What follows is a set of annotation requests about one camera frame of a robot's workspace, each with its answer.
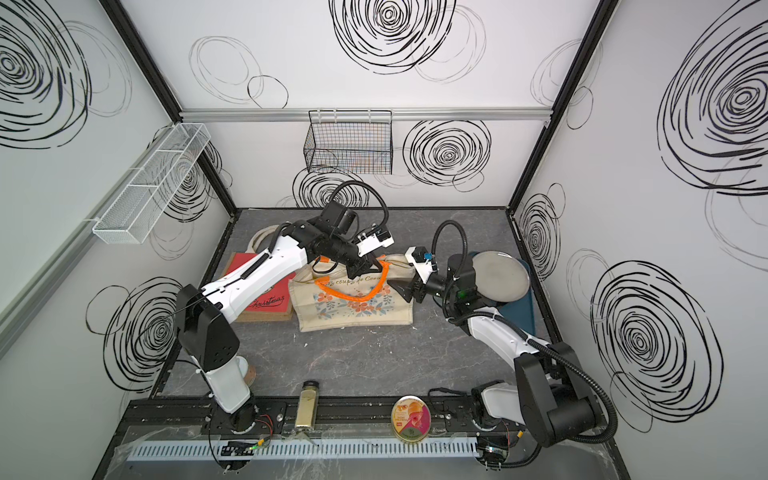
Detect cream floral canvas tote bag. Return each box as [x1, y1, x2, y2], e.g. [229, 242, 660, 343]
[288, 254, 415, 332]

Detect red Christmas jute bag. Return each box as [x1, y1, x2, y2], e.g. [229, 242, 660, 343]
[224, 225, 295, 323]

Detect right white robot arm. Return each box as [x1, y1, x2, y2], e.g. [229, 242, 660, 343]
[390, 247, 610, 447]

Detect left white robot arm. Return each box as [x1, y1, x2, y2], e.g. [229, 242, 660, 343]
[173, 201, 394, 414]

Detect grey striped ceramic plate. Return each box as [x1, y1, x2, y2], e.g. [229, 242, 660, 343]
[472, 251, 530, 303]

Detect teal plastic tray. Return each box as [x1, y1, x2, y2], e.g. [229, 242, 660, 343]
[478, 257, 536, 334]

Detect round candy tin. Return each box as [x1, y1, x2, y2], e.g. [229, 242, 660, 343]
[391, 395, 431, 443]

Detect white round can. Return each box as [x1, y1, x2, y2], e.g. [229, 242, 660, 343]
[236, 356, 257, 386]

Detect gold bottle with black cap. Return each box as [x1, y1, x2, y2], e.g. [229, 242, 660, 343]
[294, 380, 319, 431]

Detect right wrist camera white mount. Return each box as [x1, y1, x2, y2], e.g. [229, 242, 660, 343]
[405, 246, 435, 284]

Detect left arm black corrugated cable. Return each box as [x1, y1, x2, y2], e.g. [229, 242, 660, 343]
[327, 179, 391, 232]

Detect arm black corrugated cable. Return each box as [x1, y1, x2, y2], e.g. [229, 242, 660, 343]
[430, 219, 619, 445]
[327, 179, 391, 232]

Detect black wire wall basket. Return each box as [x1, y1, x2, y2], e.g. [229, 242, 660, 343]
[303, 109, 394, 175]

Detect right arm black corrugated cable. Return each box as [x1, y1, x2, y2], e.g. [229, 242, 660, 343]
[430, 219, 619, 445]

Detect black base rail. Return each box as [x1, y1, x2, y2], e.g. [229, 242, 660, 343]
[118, 392, 521, 437]

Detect white slotted cable duct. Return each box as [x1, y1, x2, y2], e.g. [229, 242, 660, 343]
[127, 437, 478, 462]

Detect white wire wall shelf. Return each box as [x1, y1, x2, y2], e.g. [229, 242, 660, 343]
[92, 123, 211, 244]

